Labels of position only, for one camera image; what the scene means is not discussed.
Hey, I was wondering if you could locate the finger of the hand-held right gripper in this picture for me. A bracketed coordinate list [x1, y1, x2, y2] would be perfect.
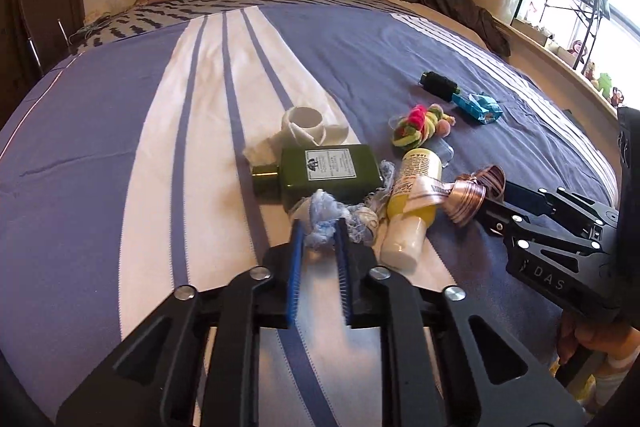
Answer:
[475, 199, 606, 253]
[502, 181, 618, 233]

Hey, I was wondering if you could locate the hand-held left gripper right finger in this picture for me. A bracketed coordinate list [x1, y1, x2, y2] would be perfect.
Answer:
[336, 218, 588, 427]

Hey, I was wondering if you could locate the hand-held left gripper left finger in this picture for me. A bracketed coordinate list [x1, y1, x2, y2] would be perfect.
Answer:
[55, 219, 306, 427]

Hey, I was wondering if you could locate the copper ribbon roll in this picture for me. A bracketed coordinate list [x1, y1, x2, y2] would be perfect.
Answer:
[400, 164, 507, 225]

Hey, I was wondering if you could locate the frayed blue white fabric scrap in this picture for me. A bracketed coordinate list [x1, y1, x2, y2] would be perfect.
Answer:
[291, 161, 398, 253]

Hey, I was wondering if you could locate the green glass bottle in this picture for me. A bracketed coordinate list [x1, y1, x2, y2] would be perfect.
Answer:
[251, 144, 383, 214]

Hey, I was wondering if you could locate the yellow lotion bottle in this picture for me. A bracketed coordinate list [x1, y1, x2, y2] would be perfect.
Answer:
[380, 148, 446, 270]

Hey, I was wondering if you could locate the blue foil wrapper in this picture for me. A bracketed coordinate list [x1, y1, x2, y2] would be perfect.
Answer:
[451, 91, 503, 126]

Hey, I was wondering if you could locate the black thread spool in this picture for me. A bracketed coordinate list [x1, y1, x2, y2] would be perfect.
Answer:
[419, 71, 460, 102]

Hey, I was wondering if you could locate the person's right hand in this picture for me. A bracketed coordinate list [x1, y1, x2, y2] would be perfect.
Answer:
[557, 312, 640, 368]

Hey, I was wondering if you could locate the small clear cup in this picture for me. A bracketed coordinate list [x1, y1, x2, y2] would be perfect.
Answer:
[431, 137, 455, 166]

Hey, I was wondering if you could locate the striped blue white bedspread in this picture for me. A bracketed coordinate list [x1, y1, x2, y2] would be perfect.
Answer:
[0, 0, 621, 427]

